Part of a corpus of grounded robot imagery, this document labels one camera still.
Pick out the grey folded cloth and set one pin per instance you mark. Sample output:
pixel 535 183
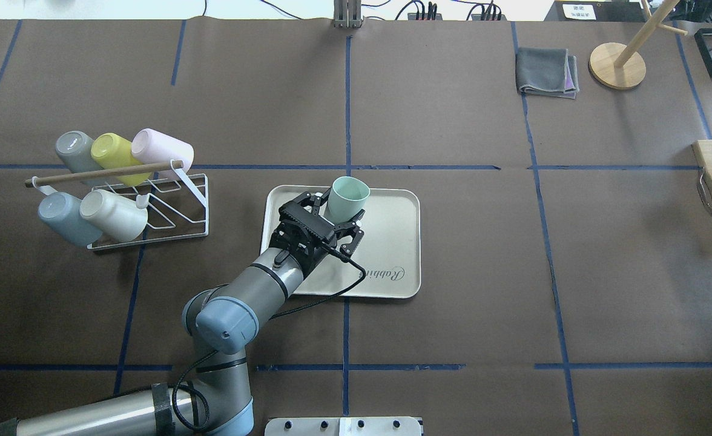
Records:
pixel 547 72

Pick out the wooden mug tree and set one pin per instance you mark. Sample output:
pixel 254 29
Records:
pixel 620 66

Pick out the grey cup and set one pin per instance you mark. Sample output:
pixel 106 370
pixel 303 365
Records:
pixel 74 149

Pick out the aluminium frame post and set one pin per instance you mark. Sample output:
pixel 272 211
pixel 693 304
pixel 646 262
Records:
pixel 347 14

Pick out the pink cup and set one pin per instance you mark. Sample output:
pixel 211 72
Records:
pixel 150 146

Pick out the yellow cup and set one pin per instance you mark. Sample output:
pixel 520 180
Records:
pixel 112 151

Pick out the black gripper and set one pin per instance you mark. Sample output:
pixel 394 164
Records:
pixel 284 237

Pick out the light blue cup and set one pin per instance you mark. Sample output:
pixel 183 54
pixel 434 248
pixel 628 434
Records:
pixel 60 211

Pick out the white pedestal column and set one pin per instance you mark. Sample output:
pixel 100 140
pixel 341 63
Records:
pixel 385 425

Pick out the white cup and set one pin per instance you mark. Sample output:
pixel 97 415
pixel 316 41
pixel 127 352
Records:
pixel 115 215

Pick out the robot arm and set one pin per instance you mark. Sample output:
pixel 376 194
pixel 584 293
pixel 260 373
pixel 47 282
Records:
pixel 221 322

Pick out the green cup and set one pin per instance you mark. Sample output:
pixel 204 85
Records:
pixel 347 197

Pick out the white wire cup rack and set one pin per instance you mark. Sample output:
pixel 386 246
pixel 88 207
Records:
pixel 176 209

